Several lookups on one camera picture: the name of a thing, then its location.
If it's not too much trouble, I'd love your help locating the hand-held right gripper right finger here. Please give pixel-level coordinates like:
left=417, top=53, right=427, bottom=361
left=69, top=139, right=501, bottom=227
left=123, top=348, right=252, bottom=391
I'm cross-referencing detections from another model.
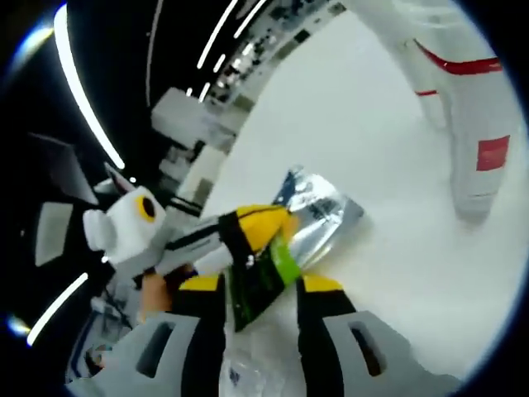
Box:
left=295, top=272, right=460, bottom=397

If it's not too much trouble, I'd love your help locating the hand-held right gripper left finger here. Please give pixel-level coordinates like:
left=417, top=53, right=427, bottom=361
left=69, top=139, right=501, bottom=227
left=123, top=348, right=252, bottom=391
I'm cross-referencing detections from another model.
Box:
left=65, top=275, right=226, bottom=397

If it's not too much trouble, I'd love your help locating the clear skincare sachet dark print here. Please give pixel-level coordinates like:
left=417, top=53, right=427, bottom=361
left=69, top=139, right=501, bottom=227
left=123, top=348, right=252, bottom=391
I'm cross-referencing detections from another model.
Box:
left=217, top=347, right=299, bottom=397

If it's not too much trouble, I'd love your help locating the green black skincare sachet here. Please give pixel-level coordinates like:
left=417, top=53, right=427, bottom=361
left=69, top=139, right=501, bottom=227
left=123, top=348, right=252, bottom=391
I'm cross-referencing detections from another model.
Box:
left=226, top=231, right=303, bottom=332

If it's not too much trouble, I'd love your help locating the silver blue skincare sachet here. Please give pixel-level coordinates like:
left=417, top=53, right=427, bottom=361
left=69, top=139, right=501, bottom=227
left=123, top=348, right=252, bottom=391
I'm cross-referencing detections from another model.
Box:
left=272, top=165, right=365, bottom=268

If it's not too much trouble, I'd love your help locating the white skincare tube red label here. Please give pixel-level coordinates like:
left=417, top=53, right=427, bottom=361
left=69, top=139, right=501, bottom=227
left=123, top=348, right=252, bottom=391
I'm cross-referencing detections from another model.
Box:
left=444, top=69, right=516, bottom=222

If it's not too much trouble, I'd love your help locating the white skincare tube red ring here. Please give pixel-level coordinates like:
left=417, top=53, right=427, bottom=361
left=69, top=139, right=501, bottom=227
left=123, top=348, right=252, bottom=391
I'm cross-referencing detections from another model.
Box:
left=342, top=0, right=504, bottom=129

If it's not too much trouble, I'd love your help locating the person's left hand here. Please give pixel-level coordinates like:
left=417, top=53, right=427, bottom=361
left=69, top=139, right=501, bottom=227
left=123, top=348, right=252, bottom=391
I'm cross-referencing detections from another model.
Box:
left=138, top=264, right=198, bottom=326

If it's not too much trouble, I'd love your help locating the long ceiling light strip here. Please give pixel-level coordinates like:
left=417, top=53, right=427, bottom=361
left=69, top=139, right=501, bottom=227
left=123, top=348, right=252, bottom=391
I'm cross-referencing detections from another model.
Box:
left=52, top=3, right=126, bottom=171

